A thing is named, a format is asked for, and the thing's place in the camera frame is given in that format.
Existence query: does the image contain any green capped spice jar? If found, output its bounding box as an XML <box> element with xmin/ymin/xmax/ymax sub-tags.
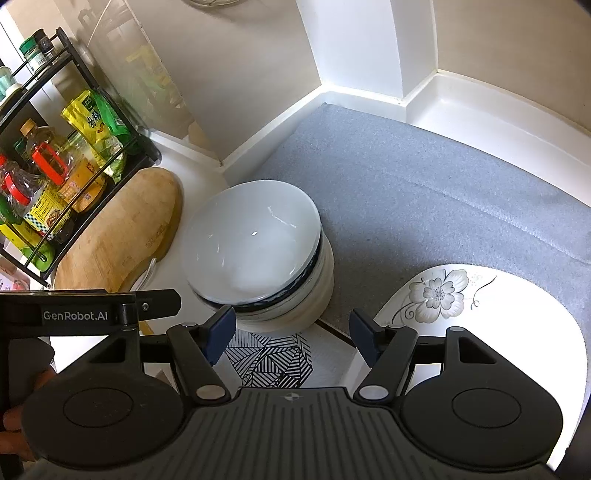
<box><xmin>19</xmin><ymin>28</ymin><xmax>52</xmax><ymax>71</ymax></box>

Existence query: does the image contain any person's left hand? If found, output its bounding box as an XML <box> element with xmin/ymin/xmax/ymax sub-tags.
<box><xmin>1</xmin><ymin>368</ymin><xmax>57</xmax><ymax>463</ymax></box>

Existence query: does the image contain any blue rimmed white bowl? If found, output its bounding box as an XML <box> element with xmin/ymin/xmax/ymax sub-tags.
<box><xmin>196</xmin><ymin>231</ymin><xmax>327</xmax><ymax>320</ymax></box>

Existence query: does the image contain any yellow labelled bottle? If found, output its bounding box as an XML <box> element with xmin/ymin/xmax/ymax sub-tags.
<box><xmin>22</xmin><ymin>184</ymin><xmax>77</xmax><ymax>241</ymax></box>

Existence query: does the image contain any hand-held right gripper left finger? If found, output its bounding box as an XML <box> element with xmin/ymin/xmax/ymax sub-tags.
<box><xmin>83</xmin><ymin>305</ymin><xmax>238</xmax><ymax>403</ymax></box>

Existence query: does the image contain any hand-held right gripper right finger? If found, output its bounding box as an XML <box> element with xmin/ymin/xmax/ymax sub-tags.
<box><xmin>349</xmin><ymin>308</ymin><xmax>486</xmax><ymax>403</ymax></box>

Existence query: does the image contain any white floral plate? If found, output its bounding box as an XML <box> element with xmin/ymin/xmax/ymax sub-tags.
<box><xmin>348</xmin><ymin>263</ymin><xmax>591</xmax><ymax>470</ymax></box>

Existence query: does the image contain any yellow green seasoning packet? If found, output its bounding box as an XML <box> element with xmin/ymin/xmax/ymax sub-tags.
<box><xmin>61</xmin><ymin>89</ymin><xmax>136</xmax><ymax>182</ymax></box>

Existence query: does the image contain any black metal rack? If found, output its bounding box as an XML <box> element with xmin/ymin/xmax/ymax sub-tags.
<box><xmin>0</xmin><ymin>27</ymin><xmax>162</xmax><ymax>289</ymax></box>

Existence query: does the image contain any wooden cutting board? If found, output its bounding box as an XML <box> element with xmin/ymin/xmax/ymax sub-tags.
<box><xmin>53</xmin><ymin>167</ymin><xmax>182</xmax><ymax>335</ymax></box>

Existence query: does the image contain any black line patterned plate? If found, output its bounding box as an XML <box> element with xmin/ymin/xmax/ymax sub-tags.
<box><xmin>224</xmin><ymin>332</ymin><xmax>315</xmax><ymax>391</ymax></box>

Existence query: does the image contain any pale green capped jar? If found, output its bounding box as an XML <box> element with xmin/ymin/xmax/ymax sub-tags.
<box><xmin>0</xmin><ymin>66</ymin><xmax>20</xmax><ymax>99</ymax></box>

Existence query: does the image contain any white bowl blue patterned outside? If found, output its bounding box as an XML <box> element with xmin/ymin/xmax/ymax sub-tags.
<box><xmin>181</xmin><ymin>180</ymin><xmax>322</xmax><ymax>306</ymax></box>

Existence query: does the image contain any oil bottle with red handle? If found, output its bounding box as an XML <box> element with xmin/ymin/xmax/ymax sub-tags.
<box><xmin>18</xmin><ymin>118</ymin><xmax>79</xmax><ymax>188</ymax></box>

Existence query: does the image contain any grey mat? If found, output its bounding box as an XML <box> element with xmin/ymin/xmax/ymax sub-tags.
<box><xmin>240</xmin><ymin>102</ymin><xmax>591</xmax><ymax>334</ymax></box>

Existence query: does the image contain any red capped bottle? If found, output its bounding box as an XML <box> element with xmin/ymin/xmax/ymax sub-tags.
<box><xmin>0</xmin><ymin>154</ymin><xmax>47</xmax><ymax>223</ymax></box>

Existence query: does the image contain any green bottle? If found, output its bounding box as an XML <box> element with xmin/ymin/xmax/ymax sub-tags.
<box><xmin>21</xmin><ymin>239</ymin><xmax>57</xmax><ymax>273</ymax></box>

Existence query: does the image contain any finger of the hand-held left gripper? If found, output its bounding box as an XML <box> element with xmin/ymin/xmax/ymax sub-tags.
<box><xmin>121</xmin><ymin>288</ymin><xmax>182</xmax><ymax>331</ymax></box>

